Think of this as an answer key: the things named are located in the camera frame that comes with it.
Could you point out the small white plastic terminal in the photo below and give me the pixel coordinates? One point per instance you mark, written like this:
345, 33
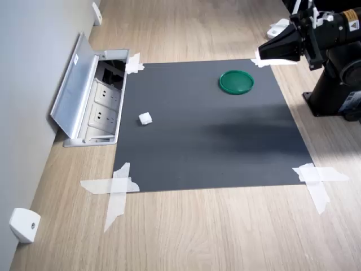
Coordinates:
145, 118

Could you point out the round green lid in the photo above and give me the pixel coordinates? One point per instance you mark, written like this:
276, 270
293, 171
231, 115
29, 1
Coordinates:
236, 82

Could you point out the white tape patch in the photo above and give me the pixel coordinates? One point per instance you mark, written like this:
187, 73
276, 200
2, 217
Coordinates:
132, 65
263, 63
118, 185
316, 176

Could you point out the dark grey mat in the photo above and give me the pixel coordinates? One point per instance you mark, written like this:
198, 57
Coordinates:
197, 127

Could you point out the white power socket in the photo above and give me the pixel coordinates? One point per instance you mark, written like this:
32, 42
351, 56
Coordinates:
105, 94
101, 115

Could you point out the white label sticker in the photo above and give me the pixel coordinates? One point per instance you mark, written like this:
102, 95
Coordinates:
76, 60

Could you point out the small white taped bracket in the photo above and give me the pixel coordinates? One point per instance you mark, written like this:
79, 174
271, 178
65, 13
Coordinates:
275, 29

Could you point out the white wall bracket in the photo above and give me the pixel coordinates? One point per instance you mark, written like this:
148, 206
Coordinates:
24, 226
97, 14

